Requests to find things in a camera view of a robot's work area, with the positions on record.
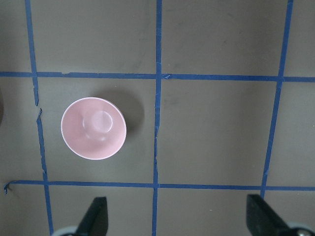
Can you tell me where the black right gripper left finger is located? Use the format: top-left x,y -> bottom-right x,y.
53,196 -> 109,236

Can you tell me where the pink bowl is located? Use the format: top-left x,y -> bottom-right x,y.
61,97 -> 127,160

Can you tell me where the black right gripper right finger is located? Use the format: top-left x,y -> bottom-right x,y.
246,194 -> 315,236

